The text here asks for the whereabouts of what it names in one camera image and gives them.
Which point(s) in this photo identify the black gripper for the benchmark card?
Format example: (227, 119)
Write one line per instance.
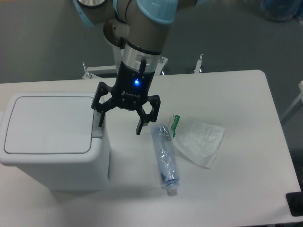
(132, 89)

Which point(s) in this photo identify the white push-lid trash can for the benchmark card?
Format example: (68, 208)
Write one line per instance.
(55, 138)

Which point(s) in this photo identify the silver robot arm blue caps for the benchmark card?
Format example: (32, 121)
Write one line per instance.
(139, 28)

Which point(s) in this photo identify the crushed clear plastic bottle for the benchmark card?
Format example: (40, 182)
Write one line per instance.
(165, 157)

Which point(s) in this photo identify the white plastic bag green strip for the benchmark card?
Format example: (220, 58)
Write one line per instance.
(196, 140)

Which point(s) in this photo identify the white furniture leg right edge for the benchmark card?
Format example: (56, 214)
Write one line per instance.
(294, 107)

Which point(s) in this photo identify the blue plastic bag on floor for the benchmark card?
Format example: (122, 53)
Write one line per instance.
(279, 10)

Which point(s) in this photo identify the black device at table edge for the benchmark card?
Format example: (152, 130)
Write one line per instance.
(295, 203)

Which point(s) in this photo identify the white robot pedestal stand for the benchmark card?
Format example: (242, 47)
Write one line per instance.
(112, 70)

